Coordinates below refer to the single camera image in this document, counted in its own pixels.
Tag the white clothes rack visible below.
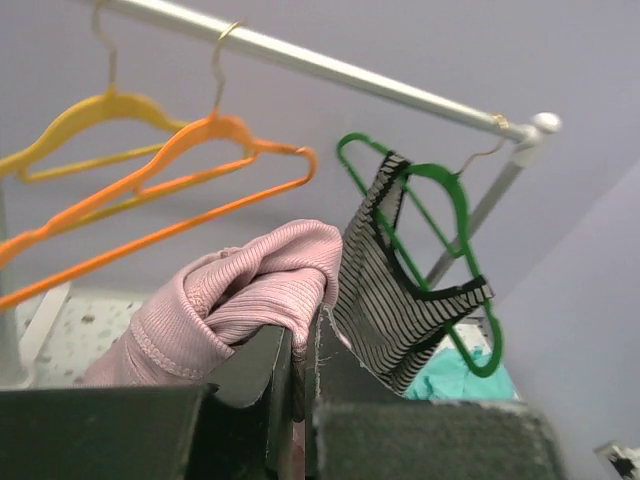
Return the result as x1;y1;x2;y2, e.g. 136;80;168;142
1;1;562;389

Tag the black white striped top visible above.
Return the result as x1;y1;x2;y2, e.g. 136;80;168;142
333;152;493;395

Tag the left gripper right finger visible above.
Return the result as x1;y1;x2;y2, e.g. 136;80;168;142
305;305;568;479

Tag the orange hanger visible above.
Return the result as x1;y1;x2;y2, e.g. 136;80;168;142
0;22;319;314

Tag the green hanger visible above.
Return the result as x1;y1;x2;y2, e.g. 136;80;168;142
336;132;505;378

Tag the yellow hanger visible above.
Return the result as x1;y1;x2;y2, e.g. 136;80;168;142
0;0;261;231

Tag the pink tank top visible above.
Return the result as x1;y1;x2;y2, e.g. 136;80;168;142
74;218;354;426

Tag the teal cloth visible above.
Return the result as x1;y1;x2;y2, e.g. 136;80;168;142
403;348;516;401

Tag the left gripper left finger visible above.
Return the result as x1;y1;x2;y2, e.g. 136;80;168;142
1;326;292;479

